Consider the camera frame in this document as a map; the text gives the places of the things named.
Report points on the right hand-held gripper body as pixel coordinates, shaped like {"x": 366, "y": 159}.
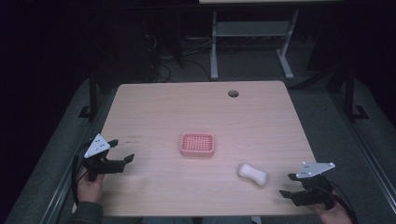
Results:
{"x": 314, "y": 169}

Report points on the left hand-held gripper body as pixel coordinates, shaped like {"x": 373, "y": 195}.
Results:
{"x": 97, "y": 146}

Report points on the white soap bar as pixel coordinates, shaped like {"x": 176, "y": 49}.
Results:
{"x": 252, "y": 174}

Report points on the pink soap dish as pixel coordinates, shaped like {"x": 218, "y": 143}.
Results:
{"x": 197, "y": 144}

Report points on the person's left hand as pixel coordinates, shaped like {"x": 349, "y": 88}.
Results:
{"x": 89, "y": 188}

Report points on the person's right hand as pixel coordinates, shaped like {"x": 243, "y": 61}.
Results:
{"x": 333, "y": 216}

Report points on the black metal stand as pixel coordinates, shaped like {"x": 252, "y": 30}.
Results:
{"x": 349, "y": 93}
{"x": 92, "y": 93}

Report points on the metal floor rail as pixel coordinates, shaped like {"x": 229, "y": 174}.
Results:
{"x": 370, "y": 155}
{"x": 60, "y": 189}

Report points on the white metal table frame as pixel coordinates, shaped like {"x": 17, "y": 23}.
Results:
{"x": 249, "y": 29}

